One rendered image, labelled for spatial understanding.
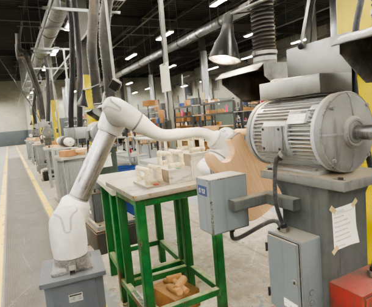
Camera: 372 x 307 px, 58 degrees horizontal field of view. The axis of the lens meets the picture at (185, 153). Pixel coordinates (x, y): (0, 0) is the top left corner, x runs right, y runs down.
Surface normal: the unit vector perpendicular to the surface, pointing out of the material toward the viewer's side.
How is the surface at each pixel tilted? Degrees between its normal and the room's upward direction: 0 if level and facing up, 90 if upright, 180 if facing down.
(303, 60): 90
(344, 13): 90
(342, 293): 90
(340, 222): 90
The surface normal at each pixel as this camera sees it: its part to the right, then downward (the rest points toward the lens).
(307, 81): -0.88, 0.13
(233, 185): 0.47, 0.06
